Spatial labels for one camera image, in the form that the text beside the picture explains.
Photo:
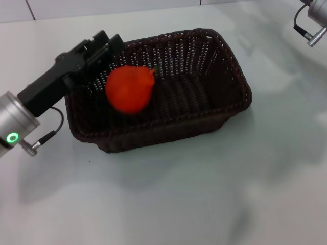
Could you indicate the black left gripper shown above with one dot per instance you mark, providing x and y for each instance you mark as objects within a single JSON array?
[{"x": 55, "y": 81}]

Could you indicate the orange mandarin fruit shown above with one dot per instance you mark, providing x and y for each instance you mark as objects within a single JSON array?
[{"x": 129, "y": 89}]

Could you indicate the dark brown woven basket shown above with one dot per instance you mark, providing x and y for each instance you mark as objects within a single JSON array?
[{"x": 189, "y": 102}]

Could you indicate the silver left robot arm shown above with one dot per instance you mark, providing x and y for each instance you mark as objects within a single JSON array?
[{"x": 15, "y": 122}]

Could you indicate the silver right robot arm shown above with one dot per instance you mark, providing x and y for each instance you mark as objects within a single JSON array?
[{"x": 319, "y": 12}]

